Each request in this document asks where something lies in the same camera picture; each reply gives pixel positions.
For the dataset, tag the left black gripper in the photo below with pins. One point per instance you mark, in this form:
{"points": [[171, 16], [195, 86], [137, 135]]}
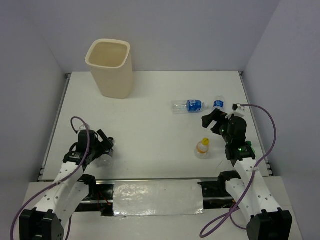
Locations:
{"points": [[101, 151]]}

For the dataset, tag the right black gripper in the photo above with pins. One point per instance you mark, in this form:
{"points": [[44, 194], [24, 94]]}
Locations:
{"points": [[216, 115]]}

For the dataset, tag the clear bottle black cap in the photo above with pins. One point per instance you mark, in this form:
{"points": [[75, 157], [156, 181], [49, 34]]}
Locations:
{"points": [[103, 163]]}

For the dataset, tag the clear bottle large blue label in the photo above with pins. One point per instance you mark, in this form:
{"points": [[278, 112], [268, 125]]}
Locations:
{"points": [[189, 106]]}

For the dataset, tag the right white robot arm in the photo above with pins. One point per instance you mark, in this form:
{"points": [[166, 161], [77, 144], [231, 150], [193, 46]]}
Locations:
{"points": [[265, 219]]}

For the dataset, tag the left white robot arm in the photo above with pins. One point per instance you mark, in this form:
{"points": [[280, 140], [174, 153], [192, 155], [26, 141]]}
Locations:
{"points": [[49, 217]]}

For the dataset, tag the beige plastic bin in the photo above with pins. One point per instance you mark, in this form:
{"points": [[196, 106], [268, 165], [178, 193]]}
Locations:
{"points": [[110, 63]]}

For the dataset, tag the small bottle blue cap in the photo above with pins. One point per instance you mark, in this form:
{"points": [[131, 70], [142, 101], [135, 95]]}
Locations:
{"points": [[219, 103]]}

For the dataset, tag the clear bottle yellow cap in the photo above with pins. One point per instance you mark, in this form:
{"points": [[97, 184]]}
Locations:
{"points": [[201, 150]]}

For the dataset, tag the green plastic bottle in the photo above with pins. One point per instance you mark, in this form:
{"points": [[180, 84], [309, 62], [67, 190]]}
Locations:
{"points": [[250, 144]]}

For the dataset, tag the silver reflective sheet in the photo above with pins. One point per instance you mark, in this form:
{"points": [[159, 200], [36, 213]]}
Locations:
{"points": [[157, 198]]}

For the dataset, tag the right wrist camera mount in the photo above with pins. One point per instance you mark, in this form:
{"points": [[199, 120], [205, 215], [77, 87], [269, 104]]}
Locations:
{"points": [[237, 111]]}

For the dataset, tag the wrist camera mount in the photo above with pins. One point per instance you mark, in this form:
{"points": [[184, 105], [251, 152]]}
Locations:
{"points": [[237, 111], [83, 127]]}

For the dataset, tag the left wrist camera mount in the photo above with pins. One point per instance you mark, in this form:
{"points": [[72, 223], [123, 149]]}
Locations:
{"points": [[83, 127]]}

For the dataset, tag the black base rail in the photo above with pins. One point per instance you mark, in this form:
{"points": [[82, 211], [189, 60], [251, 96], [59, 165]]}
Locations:
{"points": [[214, 196]]}

